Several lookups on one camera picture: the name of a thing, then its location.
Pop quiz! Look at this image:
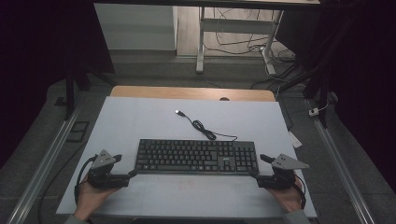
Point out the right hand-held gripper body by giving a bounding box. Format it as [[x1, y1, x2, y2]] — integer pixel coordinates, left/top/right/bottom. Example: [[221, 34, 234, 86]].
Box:
[[256, 153, 311, 190]]

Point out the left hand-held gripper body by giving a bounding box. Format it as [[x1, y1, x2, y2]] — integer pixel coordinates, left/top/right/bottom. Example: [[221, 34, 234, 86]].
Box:
[[87, 149, 131, 189]]

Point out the black keyboard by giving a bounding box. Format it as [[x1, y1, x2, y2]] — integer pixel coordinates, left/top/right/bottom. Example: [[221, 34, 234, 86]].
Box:
[[134, 138, 261, 175]]

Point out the person's right hand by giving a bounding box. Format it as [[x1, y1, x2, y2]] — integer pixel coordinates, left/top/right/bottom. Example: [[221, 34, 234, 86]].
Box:
[[265, 180, 305, 215]]

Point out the person's left hand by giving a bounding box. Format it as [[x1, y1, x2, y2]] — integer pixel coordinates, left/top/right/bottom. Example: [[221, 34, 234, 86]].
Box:
[[74, 181, 118, 222]]

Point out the white paper tag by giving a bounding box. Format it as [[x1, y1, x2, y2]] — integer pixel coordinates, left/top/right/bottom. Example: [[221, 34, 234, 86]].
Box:
[[288, 130, 304, 149]]

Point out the white board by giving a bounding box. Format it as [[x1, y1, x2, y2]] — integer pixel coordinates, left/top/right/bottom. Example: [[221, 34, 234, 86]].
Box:
[[55, 96, 318, 218]]

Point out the black stand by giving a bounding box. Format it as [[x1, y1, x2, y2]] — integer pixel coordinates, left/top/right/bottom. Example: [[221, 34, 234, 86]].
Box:
[[64, 62, 118, 121], [276, 12, 356, 129]]

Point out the dark curtain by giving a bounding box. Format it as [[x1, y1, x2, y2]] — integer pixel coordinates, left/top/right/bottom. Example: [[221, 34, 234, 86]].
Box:
[[0, 0, 115, 169], [276, 0, 396, 194]]

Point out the grey cabinet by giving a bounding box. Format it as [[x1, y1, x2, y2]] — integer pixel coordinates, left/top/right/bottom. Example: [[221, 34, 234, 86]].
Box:
[[93, 3, 178, 51]]

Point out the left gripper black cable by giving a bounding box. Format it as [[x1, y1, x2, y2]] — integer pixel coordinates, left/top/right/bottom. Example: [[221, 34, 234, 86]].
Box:
[[73, 154, 98, 206]]

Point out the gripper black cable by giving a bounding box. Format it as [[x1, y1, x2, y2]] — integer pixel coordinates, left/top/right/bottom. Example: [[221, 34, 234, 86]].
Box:
[[292, 174, 308, 210], [73, 154, 98, 206]]

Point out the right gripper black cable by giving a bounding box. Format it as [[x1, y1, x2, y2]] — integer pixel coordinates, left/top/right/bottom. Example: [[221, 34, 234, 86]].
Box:
[[292, 174, 308, 210]]

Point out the thin black floor cable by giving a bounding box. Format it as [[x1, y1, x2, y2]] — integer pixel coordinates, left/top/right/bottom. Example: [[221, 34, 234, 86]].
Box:
[[37, 143, 89, 224]]

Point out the aluminium rail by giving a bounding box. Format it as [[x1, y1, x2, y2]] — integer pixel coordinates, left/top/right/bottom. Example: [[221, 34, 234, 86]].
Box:
[[306, 99, 376, 224], [6, 102, 85, 224]]

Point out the black keyboard usb cable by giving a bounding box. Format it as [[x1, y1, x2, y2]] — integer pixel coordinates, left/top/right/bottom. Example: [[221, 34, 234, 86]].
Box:
[[175, 109, 238, 143]]

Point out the tangle of black floor cables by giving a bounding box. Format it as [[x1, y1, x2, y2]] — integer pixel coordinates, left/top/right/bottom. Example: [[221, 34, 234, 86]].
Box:
[[204, 7, 312, 91]]

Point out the white desk frame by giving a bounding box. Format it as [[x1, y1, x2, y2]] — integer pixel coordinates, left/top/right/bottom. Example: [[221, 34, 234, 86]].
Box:
[[195, 6, 285, 76]]

